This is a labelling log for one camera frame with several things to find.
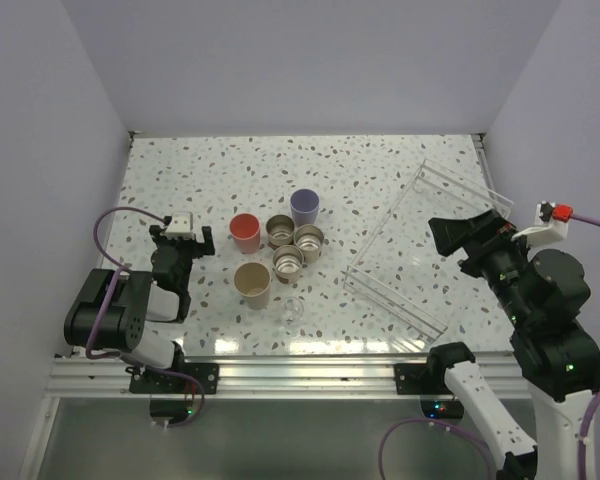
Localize beige plastic cup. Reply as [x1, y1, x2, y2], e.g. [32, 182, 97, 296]
[234, 262, 271, 310]

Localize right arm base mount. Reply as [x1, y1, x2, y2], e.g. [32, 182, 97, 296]
[393, 363, 465, 423]

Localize red plastic cup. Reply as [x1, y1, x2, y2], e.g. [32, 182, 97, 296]
[229, 213, 260, 254]

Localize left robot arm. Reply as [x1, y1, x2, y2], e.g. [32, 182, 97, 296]
[63, 225, 215, 393]

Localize white wire dish rack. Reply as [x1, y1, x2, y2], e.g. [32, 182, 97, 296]
[344, 160, 513, 352]

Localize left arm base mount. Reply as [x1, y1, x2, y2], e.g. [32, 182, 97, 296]
[125, 362, 220, 429]

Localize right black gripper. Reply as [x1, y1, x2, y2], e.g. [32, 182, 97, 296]
[429, 206, 537, 326]

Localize clear glass cup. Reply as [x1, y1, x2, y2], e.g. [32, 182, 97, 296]
[278, 297, 305, 330]

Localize purple plastic cup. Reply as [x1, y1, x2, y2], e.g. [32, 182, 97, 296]
[290, 189, 320, 227]

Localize metal cup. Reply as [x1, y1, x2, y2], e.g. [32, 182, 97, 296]
[272, 245, 304, 284]
[294, 224, 324, 264]
[265, 214, 295, 249]

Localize metal cup front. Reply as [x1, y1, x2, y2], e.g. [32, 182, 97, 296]
[272, 245, 304, 284]

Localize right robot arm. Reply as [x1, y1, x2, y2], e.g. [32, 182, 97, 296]
[422, 202, 600, 479]

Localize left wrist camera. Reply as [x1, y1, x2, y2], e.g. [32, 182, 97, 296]
[164, 212, 195, 239]

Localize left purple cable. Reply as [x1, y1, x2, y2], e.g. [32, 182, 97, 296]
[83, 206, 167, 361]

